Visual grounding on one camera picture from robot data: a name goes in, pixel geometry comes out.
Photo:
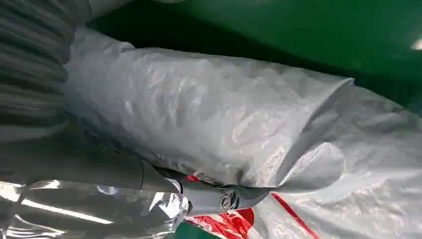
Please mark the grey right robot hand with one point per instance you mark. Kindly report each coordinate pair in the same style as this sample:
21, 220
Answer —
99, 168

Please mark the shiny clear plastic bag parcel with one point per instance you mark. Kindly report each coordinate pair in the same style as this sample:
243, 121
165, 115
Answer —
99, 211

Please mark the ribbed grey right arm sleeve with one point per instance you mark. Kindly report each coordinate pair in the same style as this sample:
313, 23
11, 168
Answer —
31, 62

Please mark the red and white parcel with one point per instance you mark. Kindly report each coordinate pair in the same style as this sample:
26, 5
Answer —
227, 224

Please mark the grey parcel with red stripe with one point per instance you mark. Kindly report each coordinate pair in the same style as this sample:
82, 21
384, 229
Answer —
369, 184

